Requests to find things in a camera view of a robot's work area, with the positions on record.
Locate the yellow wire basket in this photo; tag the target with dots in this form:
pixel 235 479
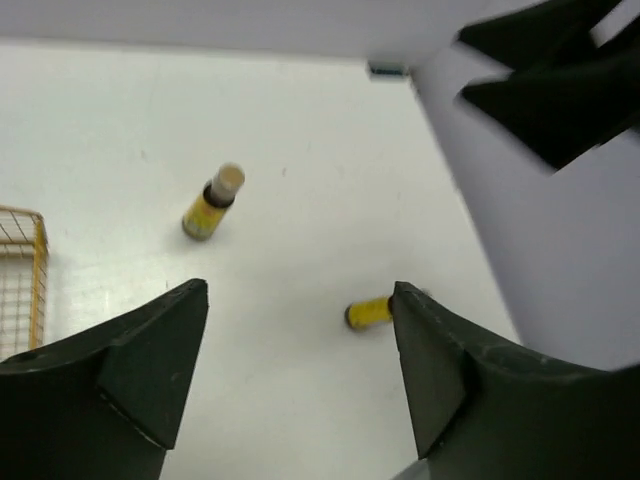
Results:
pixel 23 272

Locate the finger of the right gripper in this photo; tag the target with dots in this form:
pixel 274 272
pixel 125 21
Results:
pixel 561 113
pixel 555 32

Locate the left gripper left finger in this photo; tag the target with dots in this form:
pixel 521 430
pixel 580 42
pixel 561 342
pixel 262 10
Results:
pixel 105 403

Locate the small yellow bottle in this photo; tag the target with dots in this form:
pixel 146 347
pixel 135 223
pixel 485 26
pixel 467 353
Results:
pixel 363 315
pixel 203 217

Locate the blue table label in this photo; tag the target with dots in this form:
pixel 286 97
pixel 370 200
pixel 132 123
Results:
pixel 381 70

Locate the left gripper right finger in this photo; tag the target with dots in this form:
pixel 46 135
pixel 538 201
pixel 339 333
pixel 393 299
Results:
pixel 484 407

